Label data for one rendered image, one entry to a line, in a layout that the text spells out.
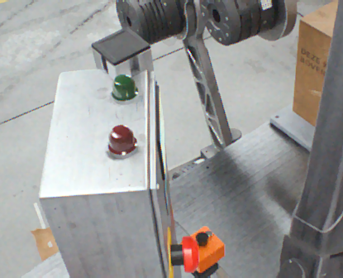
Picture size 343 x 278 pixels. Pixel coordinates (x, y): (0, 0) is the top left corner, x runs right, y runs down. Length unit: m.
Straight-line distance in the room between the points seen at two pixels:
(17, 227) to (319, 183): 1.91
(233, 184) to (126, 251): 0.79
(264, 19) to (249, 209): 0.41
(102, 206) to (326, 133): 0.25
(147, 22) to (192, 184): 0.57
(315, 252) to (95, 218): 0.25
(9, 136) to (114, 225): 2.31
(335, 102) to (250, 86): 2.25
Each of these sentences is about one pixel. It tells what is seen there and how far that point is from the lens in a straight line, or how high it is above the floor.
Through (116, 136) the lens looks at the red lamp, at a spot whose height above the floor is 1.50.
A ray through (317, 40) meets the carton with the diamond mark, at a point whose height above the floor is 1.09.
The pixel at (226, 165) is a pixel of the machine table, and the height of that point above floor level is 0.83.
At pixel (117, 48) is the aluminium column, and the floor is 1.50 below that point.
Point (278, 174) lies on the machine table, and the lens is 1.34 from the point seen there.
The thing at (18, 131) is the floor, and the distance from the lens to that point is 2.82.
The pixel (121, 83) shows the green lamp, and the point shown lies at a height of 1.50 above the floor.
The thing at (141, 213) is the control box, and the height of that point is 1.44.
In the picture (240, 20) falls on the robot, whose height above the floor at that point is 1.15.
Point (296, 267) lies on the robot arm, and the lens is 0.66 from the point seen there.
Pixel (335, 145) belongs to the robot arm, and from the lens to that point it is 0.61.
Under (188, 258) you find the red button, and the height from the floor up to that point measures 1.34.
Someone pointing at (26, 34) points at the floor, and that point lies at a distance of 3.46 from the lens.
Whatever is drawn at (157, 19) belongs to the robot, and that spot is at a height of 0.91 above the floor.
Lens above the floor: 1.84
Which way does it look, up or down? 45 degrees down
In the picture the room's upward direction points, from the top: 7 degrees counter-clockwise
